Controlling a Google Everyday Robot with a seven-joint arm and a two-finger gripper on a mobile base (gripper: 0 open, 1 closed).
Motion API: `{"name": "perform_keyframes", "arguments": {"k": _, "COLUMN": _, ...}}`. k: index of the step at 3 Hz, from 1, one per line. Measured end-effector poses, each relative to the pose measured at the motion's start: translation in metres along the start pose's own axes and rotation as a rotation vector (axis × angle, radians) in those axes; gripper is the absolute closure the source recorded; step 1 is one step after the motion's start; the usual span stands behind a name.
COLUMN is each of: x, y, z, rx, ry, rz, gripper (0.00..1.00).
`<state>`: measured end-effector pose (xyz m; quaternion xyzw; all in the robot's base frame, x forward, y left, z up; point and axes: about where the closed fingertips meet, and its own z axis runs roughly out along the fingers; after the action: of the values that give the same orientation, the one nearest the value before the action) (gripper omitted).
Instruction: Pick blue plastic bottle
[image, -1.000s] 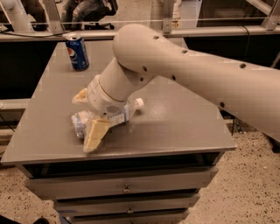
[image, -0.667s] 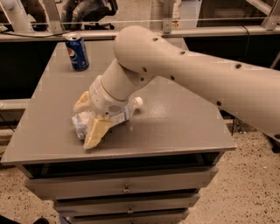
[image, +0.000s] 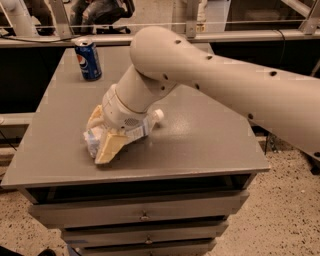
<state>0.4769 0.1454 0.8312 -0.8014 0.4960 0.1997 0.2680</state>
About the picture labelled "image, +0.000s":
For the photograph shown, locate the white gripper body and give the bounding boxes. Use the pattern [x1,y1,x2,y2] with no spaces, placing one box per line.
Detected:
[102,84,149,131]

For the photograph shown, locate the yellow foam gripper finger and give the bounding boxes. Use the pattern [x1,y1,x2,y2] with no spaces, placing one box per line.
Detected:
[86,105,104,129]
[95,129,128,165]

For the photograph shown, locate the clear plastic water bottle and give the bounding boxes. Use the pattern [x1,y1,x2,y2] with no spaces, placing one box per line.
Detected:
[83,109,164,162]

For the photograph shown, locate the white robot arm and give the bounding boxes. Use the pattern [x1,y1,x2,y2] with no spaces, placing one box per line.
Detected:
[87,26,320,164]

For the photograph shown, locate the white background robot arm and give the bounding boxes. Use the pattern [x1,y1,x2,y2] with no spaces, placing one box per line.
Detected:
[0,0,38,37]

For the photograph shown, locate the blue Pepsi can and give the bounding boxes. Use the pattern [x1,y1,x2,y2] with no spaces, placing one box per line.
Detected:
[75,38,102,81]

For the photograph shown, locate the grey drawer cabinet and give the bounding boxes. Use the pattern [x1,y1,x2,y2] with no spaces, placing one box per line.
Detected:
[2,47,269,256]

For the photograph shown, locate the black office chair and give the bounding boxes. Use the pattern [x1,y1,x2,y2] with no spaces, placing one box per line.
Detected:
[70,0,135,35]

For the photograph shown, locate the grey metal rail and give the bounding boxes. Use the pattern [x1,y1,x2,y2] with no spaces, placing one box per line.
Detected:
[0,29,320,48]

